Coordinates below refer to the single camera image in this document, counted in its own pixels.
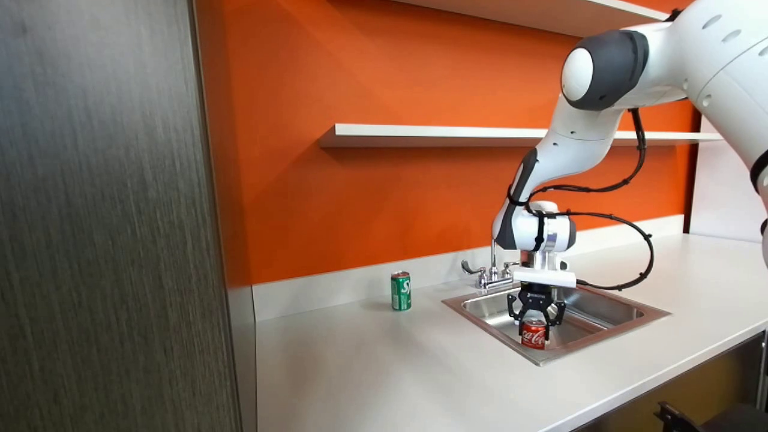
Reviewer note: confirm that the white wall shelf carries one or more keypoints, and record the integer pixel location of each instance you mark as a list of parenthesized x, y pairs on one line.
[(361, 136)]

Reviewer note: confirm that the white upper shelf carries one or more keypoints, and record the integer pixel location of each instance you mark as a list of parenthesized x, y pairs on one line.
[(571, 17)]

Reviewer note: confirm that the chrome faucet with handles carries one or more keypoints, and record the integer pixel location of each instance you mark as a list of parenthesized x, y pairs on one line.
[(494, 271)]

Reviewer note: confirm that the green soda can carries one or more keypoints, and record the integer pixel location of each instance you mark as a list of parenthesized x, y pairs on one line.
[(401, 301)]

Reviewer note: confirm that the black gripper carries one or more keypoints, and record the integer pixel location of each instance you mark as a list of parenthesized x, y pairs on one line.
[(533, 301)]

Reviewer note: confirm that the red cola can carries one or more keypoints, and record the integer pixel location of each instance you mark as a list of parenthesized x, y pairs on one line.
[(533, 335)]

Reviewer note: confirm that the stainless steel sink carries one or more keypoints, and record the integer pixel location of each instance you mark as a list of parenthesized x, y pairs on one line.
[(589, 317)]

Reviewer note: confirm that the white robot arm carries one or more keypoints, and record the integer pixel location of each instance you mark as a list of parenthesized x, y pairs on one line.
[(712, 53)]

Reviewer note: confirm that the dark wood cabinet panel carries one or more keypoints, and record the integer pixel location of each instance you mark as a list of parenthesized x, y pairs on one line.
[(115, 313)]

